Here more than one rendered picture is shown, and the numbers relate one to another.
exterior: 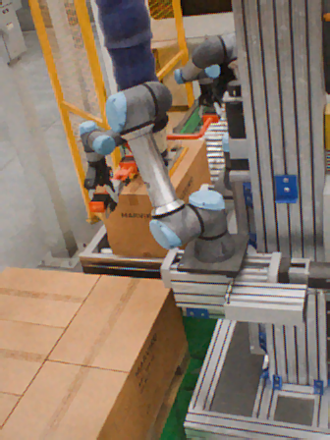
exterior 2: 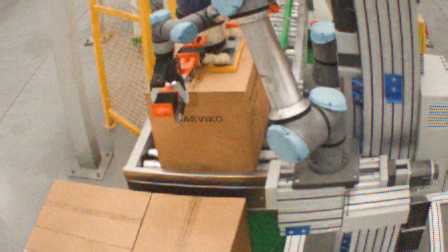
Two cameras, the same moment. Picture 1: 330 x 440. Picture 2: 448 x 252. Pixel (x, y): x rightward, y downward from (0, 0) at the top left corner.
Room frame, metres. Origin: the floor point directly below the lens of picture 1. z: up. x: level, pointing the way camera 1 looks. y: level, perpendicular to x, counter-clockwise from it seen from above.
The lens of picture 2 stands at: (0.35, 0.37, 2.10)
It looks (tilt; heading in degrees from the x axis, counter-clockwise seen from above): 33 degrees down; 350
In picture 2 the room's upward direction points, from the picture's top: 8 degrees counter-clockwise
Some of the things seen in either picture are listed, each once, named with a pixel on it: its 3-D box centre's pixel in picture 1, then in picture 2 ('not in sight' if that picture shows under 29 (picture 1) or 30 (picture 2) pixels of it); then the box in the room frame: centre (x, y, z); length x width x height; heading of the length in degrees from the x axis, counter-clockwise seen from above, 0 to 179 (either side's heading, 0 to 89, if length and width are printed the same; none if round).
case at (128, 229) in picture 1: (160, 197); (214, 95); (2.61, -0.01, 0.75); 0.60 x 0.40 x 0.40; 155
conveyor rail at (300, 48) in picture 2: not in sight; (300, 60); (3.21, -0.64, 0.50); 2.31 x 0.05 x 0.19; 155
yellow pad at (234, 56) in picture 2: (169, 159); (229, 49); (2.59, -0.10, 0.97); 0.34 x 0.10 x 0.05; 155
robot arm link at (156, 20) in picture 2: (89, 137); (161, 25); (2.09, 0.22, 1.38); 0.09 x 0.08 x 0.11; 26
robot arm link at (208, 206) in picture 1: (206, 211); (327, 113); (1.62, -0.15, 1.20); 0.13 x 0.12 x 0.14; 116
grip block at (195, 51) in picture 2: (131, 164); (190, 55); (2.40, 0.09, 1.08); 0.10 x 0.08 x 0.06; 65
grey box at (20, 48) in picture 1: (8, 31); not in sight; (3.36, 0.66, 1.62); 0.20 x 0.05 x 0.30; 155
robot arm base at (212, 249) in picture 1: (212, 239); (329, 146); (1.63, -0.16, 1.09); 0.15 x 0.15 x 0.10
